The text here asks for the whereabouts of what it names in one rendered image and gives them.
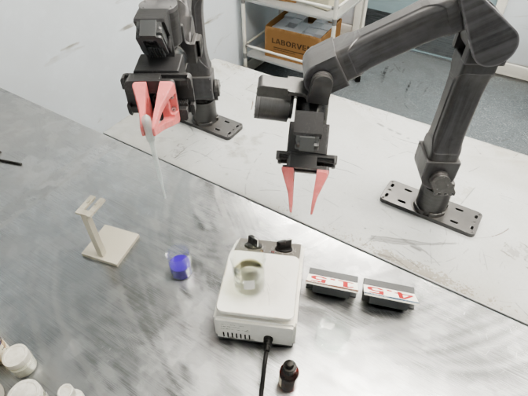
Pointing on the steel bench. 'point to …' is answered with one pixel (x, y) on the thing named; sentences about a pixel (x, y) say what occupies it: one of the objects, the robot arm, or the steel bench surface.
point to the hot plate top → (261, 310)
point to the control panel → (275, 246)
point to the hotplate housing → (267, 329)
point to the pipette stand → (95, 248)
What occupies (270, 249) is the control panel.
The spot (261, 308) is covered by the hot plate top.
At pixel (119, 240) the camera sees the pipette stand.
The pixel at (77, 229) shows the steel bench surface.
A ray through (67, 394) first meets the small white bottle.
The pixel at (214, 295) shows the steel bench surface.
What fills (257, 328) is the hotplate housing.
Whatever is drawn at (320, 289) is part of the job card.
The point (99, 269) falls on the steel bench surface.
